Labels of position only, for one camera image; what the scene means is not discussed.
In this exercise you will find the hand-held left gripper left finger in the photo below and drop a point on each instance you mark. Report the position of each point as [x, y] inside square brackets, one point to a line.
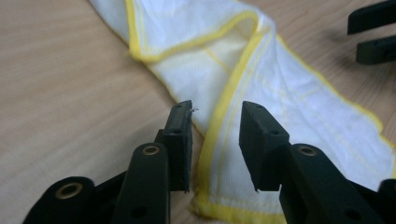
[179, 155]

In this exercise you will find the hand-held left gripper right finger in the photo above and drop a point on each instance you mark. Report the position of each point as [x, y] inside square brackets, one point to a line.
[263, 155]

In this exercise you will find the white cloth with yellow edge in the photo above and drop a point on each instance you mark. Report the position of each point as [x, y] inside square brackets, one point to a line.
[299, 118]

